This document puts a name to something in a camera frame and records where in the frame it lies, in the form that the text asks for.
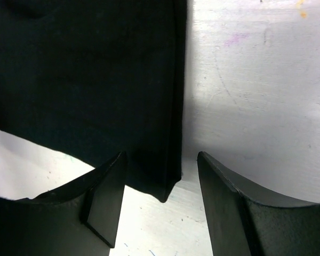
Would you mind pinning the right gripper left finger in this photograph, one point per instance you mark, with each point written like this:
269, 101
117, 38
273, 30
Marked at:
78, 218

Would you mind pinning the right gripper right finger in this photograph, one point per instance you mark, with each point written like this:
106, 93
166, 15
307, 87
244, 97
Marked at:
245, 218

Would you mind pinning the black t shirt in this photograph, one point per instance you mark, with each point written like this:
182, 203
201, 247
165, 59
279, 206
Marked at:
95, 78

